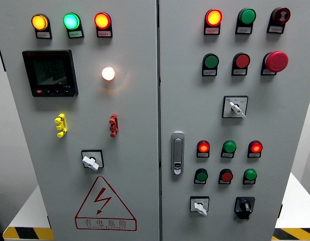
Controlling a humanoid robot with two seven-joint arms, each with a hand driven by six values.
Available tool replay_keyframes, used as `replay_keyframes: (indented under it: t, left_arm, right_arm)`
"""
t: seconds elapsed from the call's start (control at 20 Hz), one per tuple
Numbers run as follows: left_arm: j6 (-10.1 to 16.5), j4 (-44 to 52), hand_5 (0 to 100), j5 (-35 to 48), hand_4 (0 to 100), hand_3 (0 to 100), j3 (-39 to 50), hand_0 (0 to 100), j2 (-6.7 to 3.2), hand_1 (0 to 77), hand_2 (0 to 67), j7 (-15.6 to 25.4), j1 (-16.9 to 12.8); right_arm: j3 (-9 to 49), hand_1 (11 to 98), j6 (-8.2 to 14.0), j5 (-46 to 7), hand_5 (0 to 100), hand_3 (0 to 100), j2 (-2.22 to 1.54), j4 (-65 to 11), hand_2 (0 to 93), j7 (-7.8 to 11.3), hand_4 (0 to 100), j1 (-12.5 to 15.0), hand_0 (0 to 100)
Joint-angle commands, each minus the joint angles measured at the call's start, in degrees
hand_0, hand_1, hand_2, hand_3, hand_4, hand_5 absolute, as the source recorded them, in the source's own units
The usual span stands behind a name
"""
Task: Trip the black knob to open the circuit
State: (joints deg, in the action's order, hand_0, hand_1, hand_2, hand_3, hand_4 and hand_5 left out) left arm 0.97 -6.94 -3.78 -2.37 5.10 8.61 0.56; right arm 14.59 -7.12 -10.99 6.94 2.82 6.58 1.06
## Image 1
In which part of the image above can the small red push button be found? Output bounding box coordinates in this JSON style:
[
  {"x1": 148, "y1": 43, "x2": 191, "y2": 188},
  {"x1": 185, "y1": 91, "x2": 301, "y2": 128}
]
[{"x1": 219, "y1": 168, "x2": 234, "y2": 183}]

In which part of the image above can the silver door lock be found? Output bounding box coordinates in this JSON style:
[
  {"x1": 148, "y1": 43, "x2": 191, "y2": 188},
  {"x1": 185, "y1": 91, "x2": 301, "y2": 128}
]
[{"x1": 171, "y1": 131, "x2": 185, "y2": 176}]

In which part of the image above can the small red lamp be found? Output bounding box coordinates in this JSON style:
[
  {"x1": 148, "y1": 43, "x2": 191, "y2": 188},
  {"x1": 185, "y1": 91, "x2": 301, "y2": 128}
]
[
  {"x1": 248, "y1": 140, "x2": 263, "y2": 154},
  {"x1": 196, "y1": 140, "x2": 211, "y2": 154}
]

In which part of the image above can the pale grey cabinet door with lock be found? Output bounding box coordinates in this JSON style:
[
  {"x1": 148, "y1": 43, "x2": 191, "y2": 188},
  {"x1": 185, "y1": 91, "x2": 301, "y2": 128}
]
[{"x1": 158, "y1": 0, "x2": 310, "y2": 241}]

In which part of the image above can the small turn switch white handle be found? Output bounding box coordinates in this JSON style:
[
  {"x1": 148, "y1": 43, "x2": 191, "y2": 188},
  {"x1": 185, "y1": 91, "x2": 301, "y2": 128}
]
[{"x1": 189, "y1": 196, "x2": 210, "y2": 216}]

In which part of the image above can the turn switch wide white handle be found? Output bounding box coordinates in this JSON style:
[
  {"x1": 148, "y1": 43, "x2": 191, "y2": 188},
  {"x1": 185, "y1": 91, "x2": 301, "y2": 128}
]
[{"x1": 80, "y1": 149, "x2": 105, "y2": 172}]

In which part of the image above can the black knob turn switch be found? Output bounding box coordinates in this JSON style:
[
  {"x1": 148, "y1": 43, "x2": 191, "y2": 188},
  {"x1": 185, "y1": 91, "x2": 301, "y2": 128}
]
[{"x1": 234, "y1": 196, "x2": 256, "y2": 220}]

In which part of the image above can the large orange-red lit lamp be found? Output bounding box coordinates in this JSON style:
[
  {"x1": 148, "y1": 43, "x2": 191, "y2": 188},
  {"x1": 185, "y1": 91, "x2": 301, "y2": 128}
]
[
  {"x1": 93, "y1": 12, "x2": 112, "y2": 30},
  {"x1": 204, "y1": 9, "x2": 223, "y2": 27}
]

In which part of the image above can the small green push button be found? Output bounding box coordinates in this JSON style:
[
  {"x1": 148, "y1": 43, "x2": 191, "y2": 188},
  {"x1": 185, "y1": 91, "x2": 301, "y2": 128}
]
[{"x1": 194, "y1": 168, "x2": 209, "y2": 182}]

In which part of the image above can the large green push button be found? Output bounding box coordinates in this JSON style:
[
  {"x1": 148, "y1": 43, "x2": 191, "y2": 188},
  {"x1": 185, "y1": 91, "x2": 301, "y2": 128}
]
[{"x1": 202, "y1": 53, "x2": 220, "y2": 70}]

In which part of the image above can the black square display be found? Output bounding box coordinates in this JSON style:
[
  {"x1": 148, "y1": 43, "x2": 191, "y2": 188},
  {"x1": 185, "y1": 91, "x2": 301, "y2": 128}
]
[{"x1": 22, "y1": 49, "x2": 79, "y2": 97}]

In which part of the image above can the red warning triangle sign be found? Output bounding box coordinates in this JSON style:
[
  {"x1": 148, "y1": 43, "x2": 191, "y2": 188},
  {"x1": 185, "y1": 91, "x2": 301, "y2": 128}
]
[{"x1": 74, "y1": 175, "x2": 138, "y2": 231}]

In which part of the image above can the small yellow handle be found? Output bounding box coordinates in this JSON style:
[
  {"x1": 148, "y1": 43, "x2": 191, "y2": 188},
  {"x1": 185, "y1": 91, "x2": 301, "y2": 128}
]
[{"x1": 54, "y1": 113, "x2": 68, "y2": 138}]

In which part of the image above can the large dark green lamp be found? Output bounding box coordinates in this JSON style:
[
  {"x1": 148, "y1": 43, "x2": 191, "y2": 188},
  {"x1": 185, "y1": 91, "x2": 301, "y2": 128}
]
[{"x1": 237, "y1": 8, "x2": 257, "y2": 25}]

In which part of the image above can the small green lamp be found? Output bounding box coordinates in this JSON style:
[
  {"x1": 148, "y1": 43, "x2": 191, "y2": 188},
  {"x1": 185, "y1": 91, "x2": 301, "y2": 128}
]
[
  {"x1": 222, "y1": 140, "x2": 237, "y2": 154},
  {"x1": 243, "y1": 168, "x2": 258, "y2": 182}
]

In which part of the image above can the large yellow lamp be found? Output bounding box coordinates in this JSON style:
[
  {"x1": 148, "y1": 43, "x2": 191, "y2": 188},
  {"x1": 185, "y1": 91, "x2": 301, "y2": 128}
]
[{"x1": 31, "y1": 14, "x2": 50, "y2": 32}]

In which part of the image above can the pale grey cabinet door with display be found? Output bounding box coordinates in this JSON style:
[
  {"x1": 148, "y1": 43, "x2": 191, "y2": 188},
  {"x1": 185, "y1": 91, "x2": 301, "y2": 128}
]
[{"x1": 0, "y1": 0, "x2": 161, "y2": 241}]

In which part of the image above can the turn switch slim white handle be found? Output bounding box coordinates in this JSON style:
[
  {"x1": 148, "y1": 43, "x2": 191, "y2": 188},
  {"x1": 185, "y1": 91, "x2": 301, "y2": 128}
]
[{"x1": 221, "y1": 95, "x2": 249, "y2": 119}]

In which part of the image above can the bright green lit lamp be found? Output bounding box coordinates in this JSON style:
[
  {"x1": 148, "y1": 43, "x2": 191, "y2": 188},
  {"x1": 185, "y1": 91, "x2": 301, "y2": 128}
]
[{"x1": 63, "y1": 12, "x2": 81, "y2": 31}]

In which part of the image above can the small red handle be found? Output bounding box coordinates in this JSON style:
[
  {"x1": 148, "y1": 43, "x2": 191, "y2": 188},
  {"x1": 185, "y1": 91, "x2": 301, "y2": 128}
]
[{"x1": 109, "y1": 113, "x2": 119, "y2": 138}]

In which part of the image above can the white lamp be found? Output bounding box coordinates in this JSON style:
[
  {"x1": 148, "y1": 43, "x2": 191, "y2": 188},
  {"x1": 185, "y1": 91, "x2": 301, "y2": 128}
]
[{"x1": 101, "y1": 66, "x2": 116, "y2": 81}]

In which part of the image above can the large red push button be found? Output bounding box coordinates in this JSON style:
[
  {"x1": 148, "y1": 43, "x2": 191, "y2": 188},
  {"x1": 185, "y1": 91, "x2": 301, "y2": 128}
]
[{"x1": 232, "y1": 52, "x2": 251, "y2": 69}]

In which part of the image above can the dark red buzzer lamp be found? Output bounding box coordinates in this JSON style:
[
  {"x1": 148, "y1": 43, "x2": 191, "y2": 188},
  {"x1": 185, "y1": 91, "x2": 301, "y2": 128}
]
[{"x1": 271, "y1": 7, "x2": 291, "y2": 26}]

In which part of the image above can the black yellow striped tape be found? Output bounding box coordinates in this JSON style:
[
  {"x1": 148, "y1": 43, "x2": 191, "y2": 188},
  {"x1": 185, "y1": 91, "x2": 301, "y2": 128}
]
[
  {"x1": 3, "y1": 227, "x2": 55, "y2": 241},
  {"x1": 271, "y1": 227, "x2": 310, "y2": 241}
]

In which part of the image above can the large red stop button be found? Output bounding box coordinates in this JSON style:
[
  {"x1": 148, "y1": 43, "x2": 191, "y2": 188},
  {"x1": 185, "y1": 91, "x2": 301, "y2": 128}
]
[{"x1": 264, "y1": 51, "x2": 289, "y2": 73}]

